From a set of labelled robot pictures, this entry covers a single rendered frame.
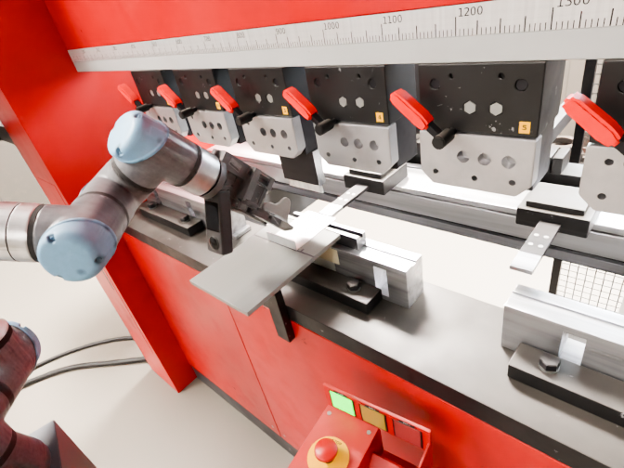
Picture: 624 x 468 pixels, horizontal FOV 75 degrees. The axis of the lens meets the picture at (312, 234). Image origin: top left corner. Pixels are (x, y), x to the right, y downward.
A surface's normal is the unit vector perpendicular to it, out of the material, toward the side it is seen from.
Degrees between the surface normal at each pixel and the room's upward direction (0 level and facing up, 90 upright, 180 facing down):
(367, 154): 90
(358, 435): 0
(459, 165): 90
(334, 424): 0
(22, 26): 90
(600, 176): 90
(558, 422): 0
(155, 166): 111
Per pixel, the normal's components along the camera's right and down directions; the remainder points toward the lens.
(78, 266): 0.11, 0.53
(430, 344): -0.18, -0.82
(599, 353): -0.65, 0.51
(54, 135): 0.74, 0.24
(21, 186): 0.58, 0.35
